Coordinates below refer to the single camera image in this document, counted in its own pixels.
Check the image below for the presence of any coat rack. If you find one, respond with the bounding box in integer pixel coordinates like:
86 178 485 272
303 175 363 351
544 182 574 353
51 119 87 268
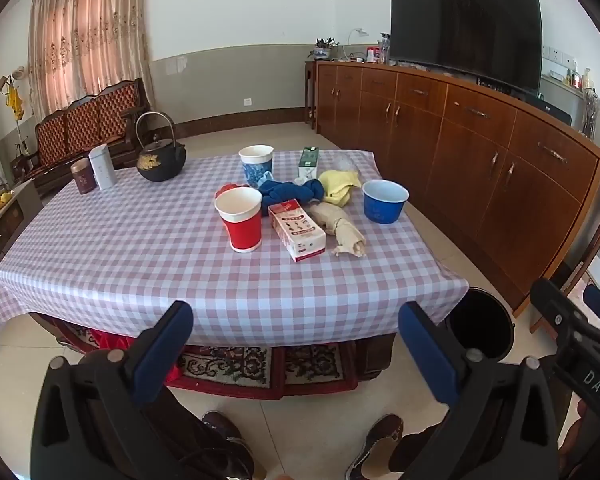
0 67 36 161

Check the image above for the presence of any yellow cloth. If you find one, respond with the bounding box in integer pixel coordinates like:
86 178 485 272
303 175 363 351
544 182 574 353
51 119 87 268
317 170 362 207

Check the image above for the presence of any clear plastic bag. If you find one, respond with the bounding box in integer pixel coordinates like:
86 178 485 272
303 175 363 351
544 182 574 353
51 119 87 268
330 152 363 176

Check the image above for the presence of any white tea tin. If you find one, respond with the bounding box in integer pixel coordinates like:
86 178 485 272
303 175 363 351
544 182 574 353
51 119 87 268
88 143 117 191

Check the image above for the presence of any person's left shoe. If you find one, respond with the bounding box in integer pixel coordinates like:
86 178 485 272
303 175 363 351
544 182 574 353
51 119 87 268
200 410 243 453

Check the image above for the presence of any blue and white paper cup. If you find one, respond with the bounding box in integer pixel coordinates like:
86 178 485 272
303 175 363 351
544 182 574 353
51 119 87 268
238 145 275 188

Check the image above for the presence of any maroon tea tin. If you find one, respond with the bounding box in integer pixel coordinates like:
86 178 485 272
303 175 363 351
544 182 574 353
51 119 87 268
70 157 97 195

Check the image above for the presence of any red patterned rug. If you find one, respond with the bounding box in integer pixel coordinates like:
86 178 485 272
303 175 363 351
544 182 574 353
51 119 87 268
55 320 361 401

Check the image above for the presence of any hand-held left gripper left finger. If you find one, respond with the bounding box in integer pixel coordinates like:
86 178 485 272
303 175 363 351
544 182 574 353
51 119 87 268
30 300 196 480

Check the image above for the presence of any brown wooden sideboard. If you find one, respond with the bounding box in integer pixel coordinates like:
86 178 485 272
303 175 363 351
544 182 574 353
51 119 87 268
315 59 600 318

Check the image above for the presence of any black speaker box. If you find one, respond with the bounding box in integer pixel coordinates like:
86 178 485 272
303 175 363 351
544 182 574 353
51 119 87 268
525 95 576 128

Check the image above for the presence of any wooden sofa with orange cushions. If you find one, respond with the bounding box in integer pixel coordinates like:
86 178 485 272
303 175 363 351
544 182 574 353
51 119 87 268
10 78 153 196

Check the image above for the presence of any potted plant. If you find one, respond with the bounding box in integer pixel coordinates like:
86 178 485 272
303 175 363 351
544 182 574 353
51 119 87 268
308 37 341 62

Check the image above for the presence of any person's shoe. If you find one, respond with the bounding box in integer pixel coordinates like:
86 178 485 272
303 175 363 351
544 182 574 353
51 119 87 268
345 414 405 480
200 410 243 453

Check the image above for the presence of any blue paper bowl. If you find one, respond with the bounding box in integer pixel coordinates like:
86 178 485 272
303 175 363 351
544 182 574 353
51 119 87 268
362 179 410 224

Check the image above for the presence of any person's right shoe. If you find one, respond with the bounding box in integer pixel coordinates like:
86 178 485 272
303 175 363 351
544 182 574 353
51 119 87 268
345 414 405 480

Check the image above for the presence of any green and white carton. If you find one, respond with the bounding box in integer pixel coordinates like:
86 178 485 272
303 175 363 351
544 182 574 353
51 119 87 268
297 146 321 183

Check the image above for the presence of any yellow garment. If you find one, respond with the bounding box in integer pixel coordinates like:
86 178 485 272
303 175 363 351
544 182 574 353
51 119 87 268
5 85 26 121

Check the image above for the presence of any pink embroidered curtain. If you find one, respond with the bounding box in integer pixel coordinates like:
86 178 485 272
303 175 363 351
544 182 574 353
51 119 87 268
27 0 153 121

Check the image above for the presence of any black iron teapot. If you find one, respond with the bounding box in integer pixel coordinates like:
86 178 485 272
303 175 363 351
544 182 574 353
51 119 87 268
135 111 187 182

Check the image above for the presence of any blue cloth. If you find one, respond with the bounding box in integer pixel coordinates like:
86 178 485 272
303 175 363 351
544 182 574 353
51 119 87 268
257 179 326 207

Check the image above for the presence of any red paper cup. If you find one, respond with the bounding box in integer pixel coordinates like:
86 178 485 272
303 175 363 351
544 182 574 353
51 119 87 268
214 187 263 254

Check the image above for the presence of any beige cloth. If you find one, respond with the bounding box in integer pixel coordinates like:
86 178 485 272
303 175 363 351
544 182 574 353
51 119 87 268
307 202 367 258

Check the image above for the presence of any glass vase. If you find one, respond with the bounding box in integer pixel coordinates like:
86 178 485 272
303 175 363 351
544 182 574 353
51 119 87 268
580 87 600 138

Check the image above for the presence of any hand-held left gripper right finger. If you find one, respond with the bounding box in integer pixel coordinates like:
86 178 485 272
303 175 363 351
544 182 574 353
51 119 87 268
397 301 563 480

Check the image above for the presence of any low cabinet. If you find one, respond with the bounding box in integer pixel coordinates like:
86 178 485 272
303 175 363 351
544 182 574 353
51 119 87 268
0 180 43 286

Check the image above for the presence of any red and white carton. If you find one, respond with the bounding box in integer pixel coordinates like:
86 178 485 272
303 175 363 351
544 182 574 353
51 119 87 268
267 199 327 263

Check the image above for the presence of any black trash bin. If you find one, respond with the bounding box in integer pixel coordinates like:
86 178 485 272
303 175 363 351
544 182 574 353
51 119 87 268
442 287 516 366

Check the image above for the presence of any black television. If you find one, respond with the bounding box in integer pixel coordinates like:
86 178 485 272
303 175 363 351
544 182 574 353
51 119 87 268
390 0 543 96

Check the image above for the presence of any checkered tablecloth table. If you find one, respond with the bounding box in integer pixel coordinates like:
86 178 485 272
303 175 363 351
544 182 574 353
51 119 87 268
0 149 470 348

